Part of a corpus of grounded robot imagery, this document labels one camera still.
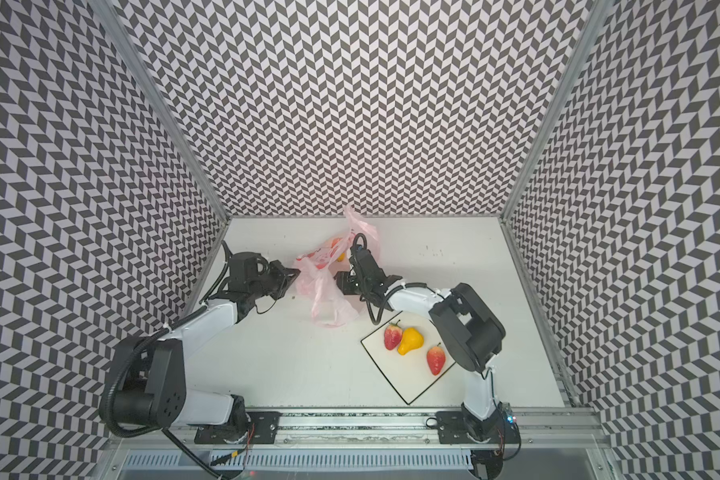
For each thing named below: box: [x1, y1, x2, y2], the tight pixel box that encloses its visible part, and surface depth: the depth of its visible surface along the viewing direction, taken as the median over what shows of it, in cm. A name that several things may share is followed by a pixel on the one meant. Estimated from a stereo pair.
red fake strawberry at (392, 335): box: [384, 319, 403, 351], surface depth 85 cm
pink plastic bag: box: [294, 205, 381, 328], surface depth 82 cm
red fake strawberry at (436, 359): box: [427, 342, 446, 376], surface depth 82 cm
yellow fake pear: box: [397, 327, 424, 356], surface depth 84 cm
